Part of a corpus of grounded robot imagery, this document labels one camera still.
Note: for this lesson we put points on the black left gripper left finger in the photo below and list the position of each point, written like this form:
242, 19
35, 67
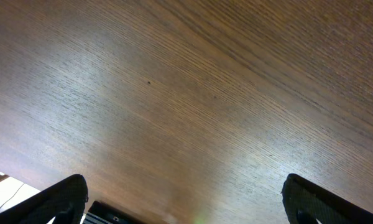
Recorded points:
63, 202

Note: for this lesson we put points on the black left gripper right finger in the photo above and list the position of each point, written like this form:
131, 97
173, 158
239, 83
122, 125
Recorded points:
306, 202

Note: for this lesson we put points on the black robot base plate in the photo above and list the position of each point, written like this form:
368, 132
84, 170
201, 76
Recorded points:
101, 213

